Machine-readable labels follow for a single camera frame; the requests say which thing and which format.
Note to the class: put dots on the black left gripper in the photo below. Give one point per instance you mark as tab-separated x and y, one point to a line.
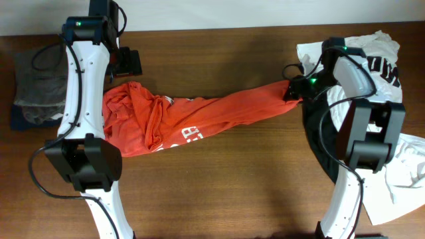
131	64

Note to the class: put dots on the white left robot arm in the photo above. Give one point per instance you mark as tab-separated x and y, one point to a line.
80	153

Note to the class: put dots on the folded navy blue garment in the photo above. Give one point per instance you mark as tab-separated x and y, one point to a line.
20	121

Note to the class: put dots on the white t-shirt with black print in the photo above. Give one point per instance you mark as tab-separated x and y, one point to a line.
398	188

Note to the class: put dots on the orange red printed t-shirt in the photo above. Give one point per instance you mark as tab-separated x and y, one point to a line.
138	122

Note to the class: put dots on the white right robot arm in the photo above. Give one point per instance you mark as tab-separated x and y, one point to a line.
352	116

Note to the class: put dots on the black garment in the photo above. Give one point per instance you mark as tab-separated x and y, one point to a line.
312	113

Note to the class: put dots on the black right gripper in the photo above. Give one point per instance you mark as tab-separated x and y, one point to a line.
297	83

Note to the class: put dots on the folded grey garment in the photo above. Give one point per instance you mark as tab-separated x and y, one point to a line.
41	79

